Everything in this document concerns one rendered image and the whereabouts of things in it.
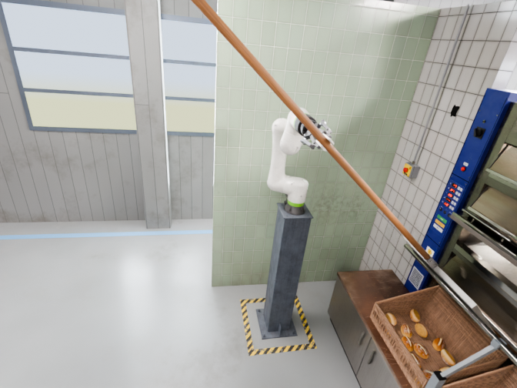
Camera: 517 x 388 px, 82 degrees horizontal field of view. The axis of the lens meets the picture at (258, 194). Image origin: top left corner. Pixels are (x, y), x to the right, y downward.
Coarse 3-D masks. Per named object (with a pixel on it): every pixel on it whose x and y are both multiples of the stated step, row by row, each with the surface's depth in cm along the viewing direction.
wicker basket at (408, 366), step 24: (432, 288) 210; (384, 312) 214; (408, 312) 219; (432, 312) 211; (456, 312) 195; (384, 336) 198; (432, 336) 204; (456, 336) 192; (408, 360) 175; (432, 360) 187; (456, 360) 188; (480, 360) 176; (504, 360) 165
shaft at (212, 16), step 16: (192, 0) 85; (208, 16) 87; (224, 32) 90; (240, 48) 93; (256, 64) 96; (272, 80) 99; (288, 96) 103; (336, 160) 118; (352, 176) 122; (368, 192) 127; (384, 208) 133; (400, 224) 139
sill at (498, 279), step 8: (456, 248) 201; (464, 248) 197; (464, 256) 195; (472, 256) 189; (480, 264) 184; (488, 264) 184; (488, 272) 179; (496, 272) 178; (496, 280) 173; (504, 280) 171; (504, 288) 169; (512, 288) 166; (512, 296) 164
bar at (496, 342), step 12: (432, 276) 173; (444, 288) 164; (456, 300) 156; (468, 312) 149; (480, 324) 143; (492, 336) 137; (492, 348) 135; (504, 348) 132; (468, 360) 138; (516, 360) 126; (444, 372) 141; (456, 372) 140; (432, 384) 142
